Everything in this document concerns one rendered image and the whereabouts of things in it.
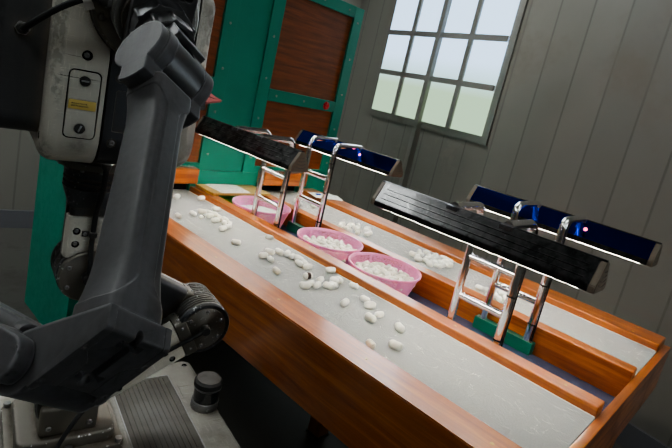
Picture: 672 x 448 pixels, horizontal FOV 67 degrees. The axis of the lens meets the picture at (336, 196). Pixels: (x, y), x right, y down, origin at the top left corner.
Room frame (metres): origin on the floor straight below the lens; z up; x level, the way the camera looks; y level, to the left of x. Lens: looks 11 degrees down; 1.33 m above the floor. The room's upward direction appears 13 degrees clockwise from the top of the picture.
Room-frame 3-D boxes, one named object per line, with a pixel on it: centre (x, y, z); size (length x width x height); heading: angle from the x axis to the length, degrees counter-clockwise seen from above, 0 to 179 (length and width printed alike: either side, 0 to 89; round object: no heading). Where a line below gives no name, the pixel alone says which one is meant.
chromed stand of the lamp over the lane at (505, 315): (1.30, -0.41, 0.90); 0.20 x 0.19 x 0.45; 49
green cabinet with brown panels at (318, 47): (2.61, 0.73, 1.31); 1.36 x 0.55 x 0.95; 139
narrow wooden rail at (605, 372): (1.93, -0.25, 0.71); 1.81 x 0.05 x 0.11; 49
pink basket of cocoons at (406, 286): (1.73, -0.23, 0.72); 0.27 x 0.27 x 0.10
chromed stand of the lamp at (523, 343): (1.61, -0.68, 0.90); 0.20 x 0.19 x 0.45; 49
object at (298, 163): (1.89, 0.37, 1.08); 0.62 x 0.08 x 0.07; 49
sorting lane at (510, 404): (1.55, 0.08, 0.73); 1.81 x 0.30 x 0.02; 49
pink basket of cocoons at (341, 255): (1.92, -0.02, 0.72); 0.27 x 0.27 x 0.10
